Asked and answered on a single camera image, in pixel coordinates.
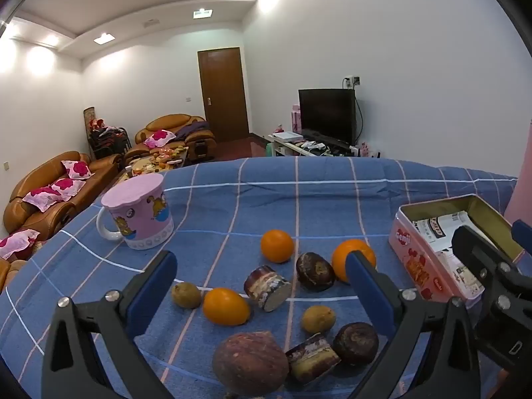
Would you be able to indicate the purple sweet potato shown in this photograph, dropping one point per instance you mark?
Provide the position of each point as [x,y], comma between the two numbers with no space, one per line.
[249,363]

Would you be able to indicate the pink floral pillow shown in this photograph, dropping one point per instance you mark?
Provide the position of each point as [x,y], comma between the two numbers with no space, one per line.
[160,137]
[66,186]
[18,243]
[41,197]
[77,169]

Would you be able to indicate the white printed paper packets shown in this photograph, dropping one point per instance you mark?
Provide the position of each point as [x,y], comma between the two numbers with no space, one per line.
[436,226]

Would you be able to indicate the oval smooth orange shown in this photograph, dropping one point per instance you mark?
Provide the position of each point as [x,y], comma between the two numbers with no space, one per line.
[226,306]

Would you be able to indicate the pink lidded cartoon mug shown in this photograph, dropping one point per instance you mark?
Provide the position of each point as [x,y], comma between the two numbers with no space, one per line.
[141,216]

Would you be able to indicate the black television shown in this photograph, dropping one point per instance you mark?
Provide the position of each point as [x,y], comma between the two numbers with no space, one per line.
[326,114]

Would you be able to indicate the small brown kiwi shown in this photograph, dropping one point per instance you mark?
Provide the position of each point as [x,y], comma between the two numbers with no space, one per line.
[187,295]
[318,319]

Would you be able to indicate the rolled upright mat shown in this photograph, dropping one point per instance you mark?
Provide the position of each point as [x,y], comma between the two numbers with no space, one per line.
[89,116]

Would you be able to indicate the brown leather armchair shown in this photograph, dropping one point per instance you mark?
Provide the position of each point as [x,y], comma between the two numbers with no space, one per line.
[166,124]

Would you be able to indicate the brown leather sofa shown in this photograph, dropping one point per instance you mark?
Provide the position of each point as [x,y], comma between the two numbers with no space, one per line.
[41,170]

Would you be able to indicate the dark coffee table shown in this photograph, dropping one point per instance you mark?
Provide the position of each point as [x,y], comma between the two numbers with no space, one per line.
[181,158]

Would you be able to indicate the white television stand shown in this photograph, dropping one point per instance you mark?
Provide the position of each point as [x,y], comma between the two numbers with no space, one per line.
[291,145]

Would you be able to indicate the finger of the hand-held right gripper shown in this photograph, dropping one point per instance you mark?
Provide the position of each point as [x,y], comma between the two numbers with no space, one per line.
[523,235]
[474,249]

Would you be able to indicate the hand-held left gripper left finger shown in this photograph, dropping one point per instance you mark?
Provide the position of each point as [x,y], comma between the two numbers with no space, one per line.
[151,295]

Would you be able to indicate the purple blanket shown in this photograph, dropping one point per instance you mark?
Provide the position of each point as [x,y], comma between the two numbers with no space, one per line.
[195,129]

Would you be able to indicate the pink insulated jug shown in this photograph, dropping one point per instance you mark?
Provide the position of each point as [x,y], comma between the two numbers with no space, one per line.
[523,174]

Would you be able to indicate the wrinkled orange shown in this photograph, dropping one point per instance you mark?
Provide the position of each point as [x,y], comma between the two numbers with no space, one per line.
[340,262]

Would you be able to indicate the pink and white gift bag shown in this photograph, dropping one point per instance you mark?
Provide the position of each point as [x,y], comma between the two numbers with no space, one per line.
[365,149]

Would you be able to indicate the purple sugarcane piece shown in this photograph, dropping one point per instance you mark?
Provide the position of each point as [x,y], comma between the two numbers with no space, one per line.
[309,359]
[264,284]

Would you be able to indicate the blue checkered bedsheet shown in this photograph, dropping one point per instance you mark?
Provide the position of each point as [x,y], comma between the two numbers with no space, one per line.
[291,199]

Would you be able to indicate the brown leather seat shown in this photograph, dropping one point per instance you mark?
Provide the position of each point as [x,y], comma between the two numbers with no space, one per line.
[8,274]

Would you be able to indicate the rack with clothes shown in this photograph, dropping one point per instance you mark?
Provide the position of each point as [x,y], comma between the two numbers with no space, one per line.
[106,137]

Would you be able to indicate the pink paper bag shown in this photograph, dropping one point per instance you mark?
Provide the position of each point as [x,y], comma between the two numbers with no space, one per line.
[296,118]

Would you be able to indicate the ceiling air vent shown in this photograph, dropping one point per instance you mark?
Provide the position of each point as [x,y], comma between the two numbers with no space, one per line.
[151,23]

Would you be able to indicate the pink tin box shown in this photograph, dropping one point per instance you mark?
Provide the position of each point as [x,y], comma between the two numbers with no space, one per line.
[415,266]

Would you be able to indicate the square ceiling light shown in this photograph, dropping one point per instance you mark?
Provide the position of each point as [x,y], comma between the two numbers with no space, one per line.
[202,12]
[104,38]

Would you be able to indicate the brown wooden door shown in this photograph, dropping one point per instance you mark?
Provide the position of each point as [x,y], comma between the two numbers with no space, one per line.
[222,91]

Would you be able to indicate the wall power socket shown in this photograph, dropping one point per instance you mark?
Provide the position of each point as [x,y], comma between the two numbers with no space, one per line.
[352,81]

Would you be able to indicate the dark brown water chestnut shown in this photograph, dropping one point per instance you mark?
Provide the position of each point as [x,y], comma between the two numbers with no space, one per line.
[355,343]
[314,271]

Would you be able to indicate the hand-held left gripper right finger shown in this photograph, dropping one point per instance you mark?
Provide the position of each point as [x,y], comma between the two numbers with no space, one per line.
[370,295]

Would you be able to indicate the round smooth orange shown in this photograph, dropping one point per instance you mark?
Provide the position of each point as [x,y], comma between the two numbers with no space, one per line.
[277,246]

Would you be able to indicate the white flat box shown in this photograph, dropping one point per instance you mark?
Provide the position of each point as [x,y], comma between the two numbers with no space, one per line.
[286,136]

